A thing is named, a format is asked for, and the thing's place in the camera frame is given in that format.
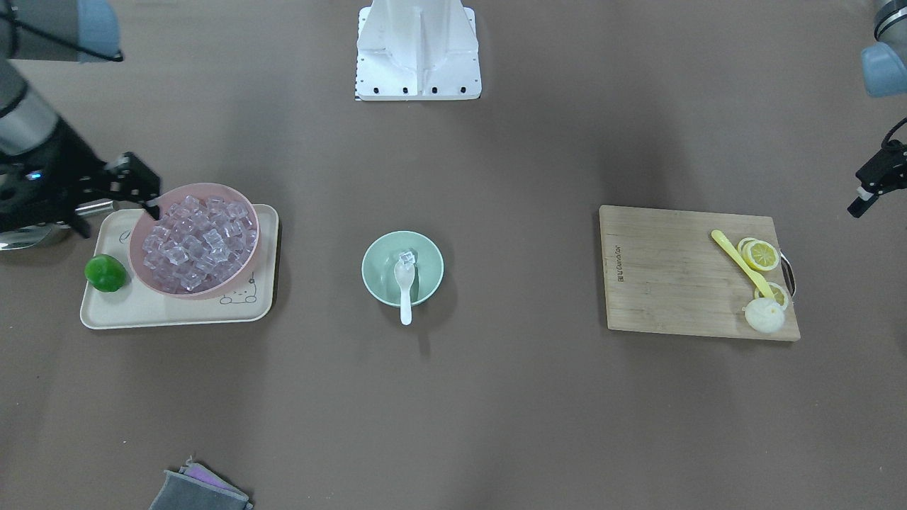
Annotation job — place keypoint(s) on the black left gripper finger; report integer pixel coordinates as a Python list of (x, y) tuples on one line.
[(862, 203)]

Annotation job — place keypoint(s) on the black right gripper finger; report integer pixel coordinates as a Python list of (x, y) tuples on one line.
[(128, 178), (80, 225)]

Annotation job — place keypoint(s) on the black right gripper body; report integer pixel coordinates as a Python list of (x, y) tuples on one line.
[(69, 164)]

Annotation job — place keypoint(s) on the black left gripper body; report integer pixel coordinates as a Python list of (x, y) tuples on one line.
[(881, 168)]

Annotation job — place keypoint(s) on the white ceramic spoon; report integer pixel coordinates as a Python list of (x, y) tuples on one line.
[(405, 273)]

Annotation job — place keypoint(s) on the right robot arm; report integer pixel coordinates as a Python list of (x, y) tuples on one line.
[(41, 36)]

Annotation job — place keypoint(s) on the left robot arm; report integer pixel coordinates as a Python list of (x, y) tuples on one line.
[(884, 69)]

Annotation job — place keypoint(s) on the metal ice scoop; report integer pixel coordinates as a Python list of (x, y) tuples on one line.
[(48, 234)]

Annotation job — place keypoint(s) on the pile of clear ice cubes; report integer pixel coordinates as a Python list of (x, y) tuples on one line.
[(199, 243)]

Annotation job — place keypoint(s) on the pink bowl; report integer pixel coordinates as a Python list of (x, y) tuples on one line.
[(144, 223)]

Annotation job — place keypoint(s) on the mint green bowl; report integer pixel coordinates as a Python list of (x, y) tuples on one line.
[(377, 266)]

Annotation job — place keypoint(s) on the green lime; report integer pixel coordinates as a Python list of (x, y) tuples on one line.
[(105, 273)]

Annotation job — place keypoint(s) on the cream plastic tray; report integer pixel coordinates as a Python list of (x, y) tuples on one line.
[(247, 299)]

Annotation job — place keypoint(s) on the lemon slices stack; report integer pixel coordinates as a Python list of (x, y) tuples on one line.
[(758, 255)]

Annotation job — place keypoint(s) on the lemon slice upper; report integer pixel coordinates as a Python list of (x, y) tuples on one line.
[(779, 292)]

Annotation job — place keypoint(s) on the yellow plastic knife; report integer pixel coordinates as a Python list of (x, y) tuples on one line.
[(755, 277)]

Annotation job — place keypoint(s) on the wooden cutting board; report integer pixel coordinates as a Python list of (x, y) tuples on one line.
[(664, 273)]

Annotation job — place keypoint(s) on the grey folded cloth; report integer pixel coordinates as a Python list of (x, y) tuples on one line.
[(195, 486)]

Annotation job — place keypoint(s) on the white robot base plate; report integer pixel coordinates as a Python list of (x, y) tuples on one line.
[(417, 51)]

